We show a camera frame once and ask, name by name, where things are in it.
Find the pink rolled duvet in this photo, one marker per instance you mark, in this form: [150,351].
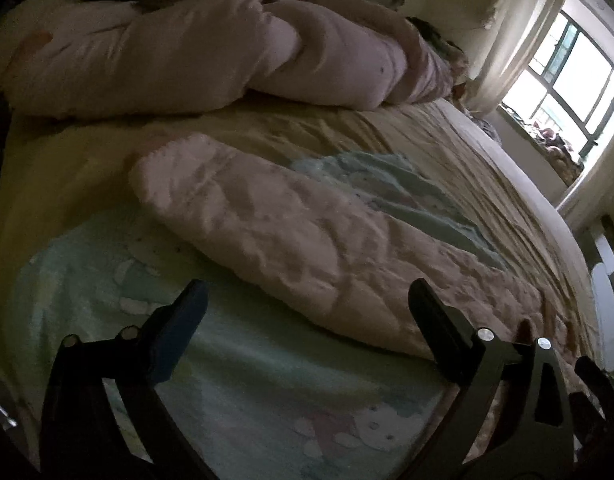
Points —
[187,55]

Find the white dresser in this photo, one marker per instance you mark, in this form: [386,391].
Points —
[609,280]

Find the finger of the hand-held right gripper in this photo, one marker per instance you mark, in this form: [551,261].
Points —
[594,380]

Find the cream curtain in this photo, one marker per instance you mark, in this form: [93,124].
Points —
[517,40]

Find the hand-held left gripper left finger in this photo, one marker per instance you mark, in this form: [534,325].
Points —
[179,325]

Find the pink quilted blanket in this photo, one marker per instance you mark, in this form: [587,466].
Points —
[287,220]

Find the pile of clothes on windowsill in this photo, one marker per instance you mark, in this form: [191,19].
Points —
[549,140]

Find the pile of clothes by headboard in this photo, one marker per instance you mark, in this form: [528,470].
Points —
[444,55]

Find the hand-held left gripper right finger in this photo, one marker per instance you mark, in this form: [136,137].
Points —
[439,330]

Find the bed with yellow sheet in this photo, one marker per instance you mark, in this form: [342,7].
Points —
[287,385]

